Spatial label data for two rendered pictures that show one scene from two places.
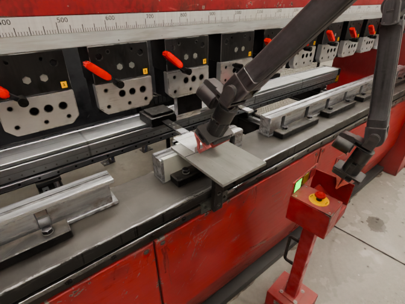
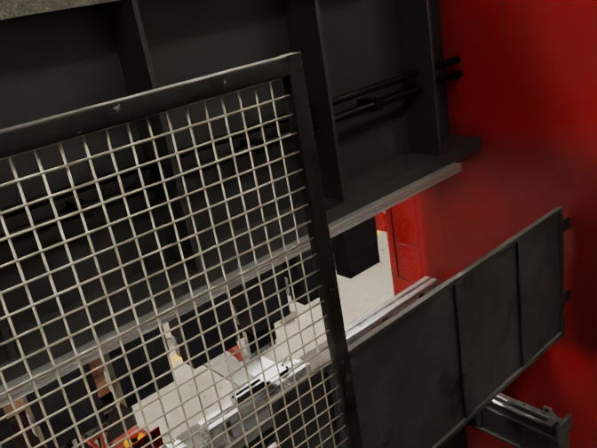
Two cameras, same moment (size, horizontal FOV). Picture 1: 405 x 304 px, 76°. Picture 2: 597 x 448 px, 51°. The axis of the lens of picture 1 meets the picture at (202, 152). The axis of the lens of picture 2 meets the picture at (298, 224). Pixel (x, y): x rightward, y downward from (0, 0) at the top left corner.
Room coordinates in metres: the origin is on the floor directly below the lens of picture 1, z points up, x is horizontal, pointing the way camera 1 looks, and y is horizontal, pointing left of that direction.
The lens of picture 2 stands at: (2.46, 0.23, 2.08)
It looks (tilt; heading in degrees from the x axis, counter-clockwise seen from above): 21 degrees down; 180
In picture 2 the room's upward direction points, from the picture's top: 10 degrees counter-clockwise
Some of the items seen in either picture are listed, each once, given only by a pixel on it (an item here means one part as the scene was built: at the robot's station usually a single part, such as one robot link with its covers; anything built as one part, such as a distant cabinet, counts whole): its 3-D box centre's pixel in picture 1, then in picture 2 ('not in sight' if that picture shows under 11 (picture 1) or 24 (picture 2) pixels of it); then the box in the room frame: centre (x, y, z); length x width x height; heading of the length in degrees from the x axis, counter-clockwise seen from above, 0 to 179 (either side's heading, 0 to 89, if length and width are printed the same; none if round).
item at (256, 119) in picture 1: (232, 114); not in sight; (1.50, -0.19, 0.81); 0.64 x 0.08 x 0.14; 38
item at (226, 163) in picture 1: (216, 155); (240, 359); (0.71, -0.04, 1.00); 0.26 x 0.18 x 0.01; 38
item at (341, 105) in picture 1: (338, 108); not in sight; (1.41, -0.78, 0.89); 0.30 x 0.05 x 0.03; 128
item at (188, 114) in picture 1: (188, 103); (260, 338); (0.83, 0.05, 1.13); 0.10 x 0.02 x 0.10; 128
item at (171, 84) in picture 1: (181, 64); (258, 295); (0.81, 0.07, 1.26); 0.15 x 0.09 x 0.17; 128
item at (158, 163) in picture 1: (201, 151); (258, 404); (0.87, 0.00, 0.92); 0.39 x 0.06 x 0.10; 128
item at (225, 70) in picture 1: (229, 57); (202, 326); (0.94, -0.09, 1.26); 0.15 x 0.09 x 0.17; 128
